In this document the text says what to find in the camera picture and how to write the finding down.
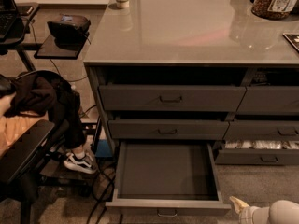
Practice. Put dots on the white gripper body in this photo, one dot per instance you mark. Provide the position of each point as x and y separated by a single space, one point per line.
251 216

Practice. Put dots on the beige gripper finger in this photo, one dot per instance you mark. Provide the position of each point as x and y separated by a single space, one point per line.
239 205

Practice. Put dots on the drawer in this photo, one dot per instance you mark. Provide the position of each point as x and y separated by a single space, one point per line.
244 152
270 99
167 179
171 97
167 129
262 130

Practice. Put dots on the grey drawer cabinet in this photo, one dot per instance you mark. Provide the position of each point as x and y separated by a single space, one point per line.
190 42

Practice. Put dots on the white and black sneaker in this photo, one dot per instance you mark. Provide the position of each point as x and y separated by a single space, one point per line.
84 165

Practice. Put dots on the black card on counter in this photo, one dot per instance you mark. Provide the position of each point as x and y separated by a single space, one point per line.
293 39

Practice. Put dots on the glass jar of nuts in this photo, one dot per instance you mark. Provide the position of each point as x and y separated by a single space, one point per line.
273 9

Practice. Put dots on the black office chair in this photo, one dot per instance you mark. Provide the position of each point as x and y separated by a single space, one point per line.
21 165

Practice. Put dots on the person's black trousers leg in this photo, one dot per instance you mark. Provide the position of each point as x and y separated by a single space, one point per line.
29 98

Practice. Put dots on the black VR headset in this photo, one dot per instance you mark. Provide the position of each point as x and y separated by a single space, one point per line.
69 28

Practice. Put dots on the black side tray table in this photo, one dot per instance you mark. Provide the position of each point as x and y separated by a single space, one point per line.
55 49

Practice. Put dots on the black laptop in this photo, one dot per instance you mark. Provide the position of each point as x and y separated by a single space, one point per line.
8 15

